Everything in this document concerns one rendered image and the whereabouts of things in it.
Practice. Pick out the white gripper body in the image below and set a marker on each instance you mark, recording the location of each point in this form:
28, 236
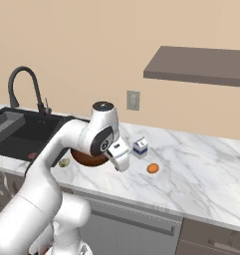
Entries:
122, 158

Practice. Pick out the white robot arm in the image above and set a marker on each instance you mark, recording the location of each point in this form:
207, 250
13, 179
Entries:
38, 186

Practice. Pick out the blue and white milk carton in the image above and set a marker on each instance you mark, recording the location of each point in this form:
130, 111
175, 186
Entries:
140, 148

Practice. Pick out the brown bowl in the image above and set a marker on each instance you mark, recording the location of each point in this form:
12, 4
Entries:
91, 159

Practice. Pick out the black sink basin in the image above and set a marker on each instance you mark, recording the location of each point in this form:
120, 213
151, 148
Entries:
22, 132

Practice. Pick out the orange egg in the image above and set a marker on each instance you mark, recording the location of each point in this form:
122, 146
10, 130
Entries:
152, 168

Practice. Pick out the pale green round food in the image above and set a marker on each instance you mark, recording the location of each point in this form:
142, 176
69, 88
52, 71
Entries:
64, 162

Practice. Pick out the grey dishwasher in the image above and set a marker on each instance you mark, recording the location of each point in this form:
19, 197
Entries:
131, 229

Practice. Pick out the pink sponge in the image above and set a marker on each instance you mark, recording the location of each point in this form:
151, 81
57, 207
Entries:
32, 155

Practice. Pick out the brown drawer front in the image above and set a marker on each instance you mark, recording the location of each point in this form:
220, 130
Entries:
212, 237

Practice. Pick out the black curved tap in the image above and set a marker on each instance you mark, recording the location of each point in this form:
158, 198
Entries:
25, 86

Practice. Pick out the brown cupboard door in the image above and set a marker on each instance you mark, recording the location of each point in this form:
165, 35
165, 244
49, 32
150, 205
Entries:
5, 192

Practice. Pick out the grey wall socket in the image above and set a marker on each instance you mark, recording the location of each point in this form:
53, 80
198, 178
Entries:
133, 100

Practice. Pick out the brown wall shelf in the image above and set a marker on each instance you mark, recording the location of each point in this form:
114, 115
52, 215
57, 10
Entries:
199, 64

